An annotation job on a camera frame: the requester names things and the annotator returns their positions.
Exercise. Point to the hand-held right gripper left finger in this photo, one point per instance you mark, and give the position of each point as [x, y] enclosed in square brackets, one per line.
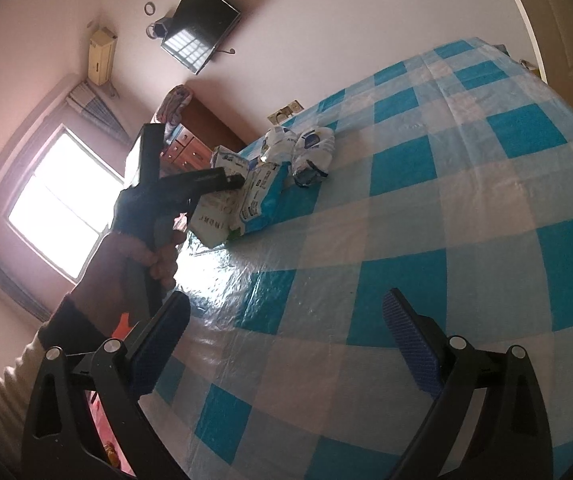
[159, 345]

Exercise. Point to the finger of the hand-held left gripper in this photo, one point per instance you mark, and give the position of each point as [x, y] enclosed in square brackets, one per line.
[146, 155]
[201, 182]

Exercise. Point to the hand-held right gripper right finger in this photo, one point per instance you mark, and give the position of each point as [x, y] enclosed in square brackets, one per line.
[411, 345]

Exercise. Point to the white printed carton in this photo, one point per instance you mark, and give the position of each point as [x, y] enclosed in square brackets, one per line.
[214, 220]

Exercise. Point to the white and dark blue carton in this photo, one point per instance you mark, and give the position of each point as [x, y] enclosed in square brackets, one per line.
[261, 195]

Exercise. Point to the white and blue milk pouch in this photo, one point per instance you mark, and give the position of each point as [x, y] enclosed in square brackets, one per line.
[314, 144]

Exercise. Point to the person's left forearm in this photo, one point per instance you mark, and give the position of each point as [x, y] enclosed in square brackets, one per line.
[11, 385]

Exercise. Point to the person's left hand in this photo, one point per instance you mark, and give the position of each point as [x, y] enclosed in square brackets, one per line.
[101, 280]

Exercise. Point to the white printed packet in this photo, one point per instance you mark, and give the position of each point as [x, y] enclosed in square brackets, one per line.
[229, 157]

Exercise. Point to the orange board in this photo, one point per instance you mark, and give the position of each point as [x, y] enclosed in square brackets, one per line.
[126, 322]

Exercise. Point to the brown wooden cabinet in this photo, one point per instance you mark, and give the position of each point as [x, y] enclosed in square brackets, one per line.
[211, 125]

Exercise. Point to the folded quilts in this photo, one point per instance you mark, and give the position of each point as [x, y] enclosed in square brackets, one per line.
[174, 102]

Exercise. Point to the striped curtain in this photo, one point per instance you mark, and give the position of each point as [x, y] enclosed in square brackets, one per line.
[101, 110]

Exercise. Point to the white plastic pouch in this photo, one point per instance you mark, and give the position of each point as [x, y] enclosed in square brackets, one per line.
[276, 142]

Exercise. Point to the window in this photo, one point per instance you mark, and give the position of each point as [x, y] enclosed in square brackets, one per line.
[56, 200]

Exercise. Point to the pink bed sheet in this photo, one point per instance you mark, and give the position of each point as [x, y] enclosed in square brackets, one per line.
[111, 435]

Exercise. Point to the beige air conditioner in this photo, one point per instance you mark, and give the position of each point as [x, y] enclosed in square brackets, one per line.
[101, 57]

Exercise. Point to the blue white checked tablecloth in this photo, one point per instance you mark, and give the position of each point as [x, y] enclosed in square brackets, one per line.
[416, 210]

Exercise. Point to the white radiator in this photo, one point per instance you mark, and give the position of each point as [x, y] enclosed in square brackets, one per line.
[6, 280]

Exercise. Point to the wall television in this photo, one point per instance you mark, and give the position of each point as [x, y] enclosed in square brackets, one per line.
[201, 25]

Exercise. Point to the round wall decoration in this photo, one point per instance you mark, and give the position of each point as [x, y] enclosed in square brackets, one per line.
[146, 8]

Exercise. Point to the white door frame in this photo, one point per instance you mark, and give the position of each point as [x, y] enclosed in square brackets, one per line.
[526, 10]

